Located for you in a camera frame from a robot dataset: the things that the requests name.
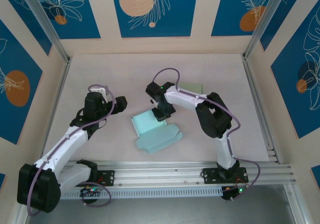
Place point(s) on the light green paper box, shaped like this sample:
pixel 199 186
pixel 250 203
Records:
pixel 193 87

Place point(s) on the light blue paper box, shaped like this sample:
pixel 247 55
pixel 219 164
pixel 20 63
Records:
pixel 155 139

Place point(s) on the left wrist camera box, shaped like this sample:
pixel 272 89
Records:
pixel 98 90

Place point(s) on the small circuit board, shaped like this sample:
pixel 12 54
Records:
pixel 91 191
pixel 235 192

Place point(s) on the aluminium corner post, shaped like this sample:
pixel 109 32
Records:
pixel 47 26
pixel 265 21

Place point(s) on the aluminium table side rail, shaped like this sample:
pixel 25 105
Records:
pixel 63 77
pixel 250 76

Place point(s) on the aluminium lower frame profile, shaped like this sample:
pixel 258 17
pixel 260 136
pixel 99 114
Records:
pixel 18 220
pixel 300 214

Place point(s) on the blue floral wall poster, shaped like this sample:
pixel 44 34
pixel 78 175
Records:
pixel 225 9
pixel 27 29
pixel 317 174
pixel 15 59
pixel 287 96
pixel 287 14
pixel 2 181
pixel 175 21
pixel 75 9

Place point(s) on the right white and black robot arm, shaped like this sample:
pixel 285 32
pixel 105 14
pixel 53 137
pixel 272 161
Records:
pixel 212 116

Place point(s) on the grey metal sheet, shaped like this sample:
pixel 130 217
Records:
pixel 160 211

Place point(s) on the aluminium mounting rail frame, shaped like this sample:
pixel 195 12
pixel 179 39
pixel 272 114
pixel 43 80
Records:
pixel 160 174

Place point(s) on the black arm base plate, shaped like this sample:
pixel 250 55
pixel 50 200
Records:
pixel 107 177
pixel 210 176

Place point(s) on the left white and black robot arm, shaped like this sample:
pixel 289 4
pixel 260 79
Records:
pixel 37 189

